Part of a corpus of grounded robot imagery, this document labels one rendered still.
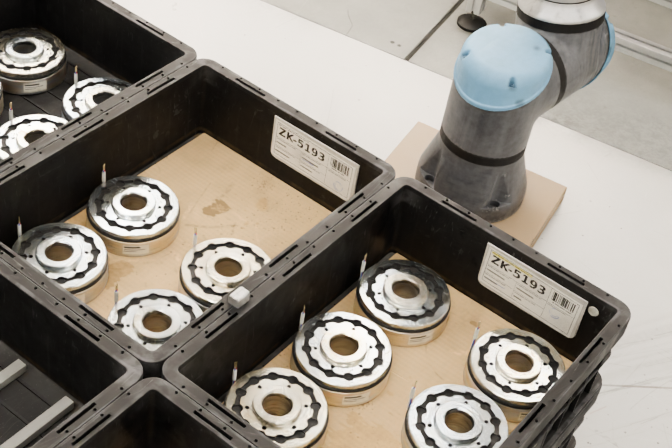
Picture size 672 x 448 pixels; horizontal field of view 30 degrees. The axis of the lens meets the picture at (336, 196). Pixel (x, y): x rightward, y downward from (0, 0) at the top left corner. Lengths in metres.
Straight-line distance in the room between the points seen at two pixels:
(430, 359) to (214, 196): 0.33
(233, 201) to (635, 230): 0.59
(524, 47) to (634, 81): 1.77
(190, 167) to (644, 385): 0.61
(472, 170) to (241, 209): 0.33
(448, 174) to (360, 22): 1.71
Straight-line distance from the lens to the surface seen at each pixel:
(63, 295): 1.23
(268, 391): 1.24
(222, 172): 1.52
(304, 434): 1.23
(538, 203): 1.73
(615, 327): 1.30
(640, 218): 1.81
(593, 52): 1.69
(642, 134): 3.18
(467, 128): 1.60
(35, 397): 1.28
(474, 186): 1.64
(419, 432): 1.24
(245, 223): 1.46
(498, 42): 1.60
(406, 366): 1.34
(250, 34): 1.99
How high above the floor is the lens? 1.82
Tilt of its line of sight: 41 degrees down
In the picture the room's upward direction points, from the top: 10 degrees clockwise
